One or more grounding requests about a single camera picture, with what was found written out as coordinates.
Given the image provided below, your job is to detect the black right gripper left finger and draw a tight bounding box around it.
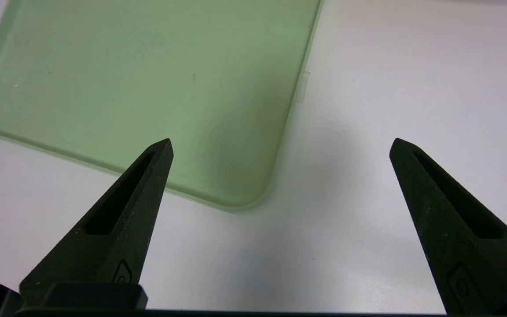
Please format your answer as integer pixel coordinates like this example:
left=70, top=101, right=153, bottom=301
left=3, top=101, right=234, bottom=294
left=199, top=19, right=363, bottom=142
left=19, top=139, right=174, bottom=310

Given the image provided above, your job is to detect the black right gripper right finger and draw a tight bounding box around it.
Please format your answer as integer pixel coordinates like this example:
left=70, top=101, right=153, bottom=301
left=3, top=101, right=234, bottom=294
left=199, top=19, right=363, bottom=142
left=389, top=138, right=507, bottom=315

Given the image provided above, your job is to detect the clear tape tab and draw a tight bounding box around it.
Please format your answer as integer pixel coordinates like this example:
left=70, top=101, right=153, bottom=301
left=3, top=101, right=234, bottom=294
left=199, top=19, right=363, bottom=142
left=297, top=72, right=310, bottom=104

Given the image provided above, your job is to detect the light green plastic tray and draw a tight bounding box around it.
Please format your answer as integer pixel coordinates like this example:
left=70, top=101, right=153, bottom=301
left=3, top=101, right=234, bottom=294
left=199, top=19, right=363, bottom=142
left=0, top=0, right=324, bottom=211

